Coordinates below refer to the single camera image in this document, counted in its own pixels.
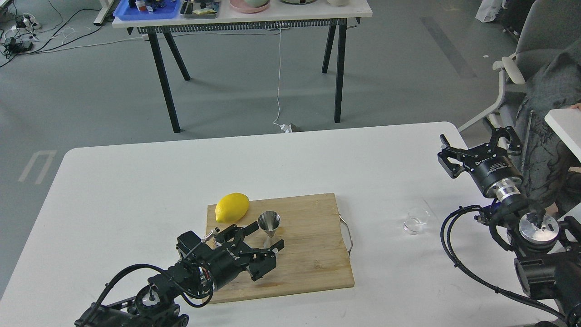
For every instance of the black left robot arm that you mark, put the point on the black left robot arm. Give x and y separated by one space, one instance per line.
206 265

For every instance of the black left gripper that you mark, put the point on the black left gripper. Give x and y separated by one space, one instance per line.
228 260

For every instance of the person in grey clothes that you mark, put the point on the person in grey clothes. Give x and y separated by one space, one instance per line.
545 161

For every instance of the white background table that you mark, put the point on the white background table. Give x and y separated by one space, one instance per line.
277 16

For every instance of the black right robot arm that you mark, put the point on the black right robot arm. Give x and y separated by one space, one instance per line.
547 251

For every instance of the blue plastic tray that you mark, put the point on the blue plastic tray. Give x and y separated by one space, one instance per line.
147 9

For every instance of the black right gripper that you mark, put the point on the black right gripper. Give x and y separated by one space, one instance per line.
485 171

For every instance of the bamboo cutting board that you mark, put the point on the bamboo cutting board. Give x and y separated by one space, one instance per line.
314 257

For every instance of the yellow lemon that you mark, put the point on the yellow lemon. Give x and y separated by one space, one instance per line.
231 208

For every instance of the grey metal tray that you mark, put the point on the grey metal tray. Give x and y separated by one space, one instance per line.
199 9

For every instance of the steel double jigger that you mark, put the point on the steel double jigger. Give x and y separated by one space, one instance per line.
269 222

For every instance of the white side table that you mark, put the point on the white side table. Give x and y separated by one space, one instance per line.
566 123

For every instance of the white office chair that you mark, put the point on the white office chair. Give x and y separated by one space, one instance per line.
550 27

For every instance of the small clear glass cup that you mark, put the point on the small clear glass cup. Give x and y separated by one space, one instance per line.
415 220

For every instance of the pink plate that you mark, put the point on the pink plate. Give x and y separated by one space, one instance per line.
249 6

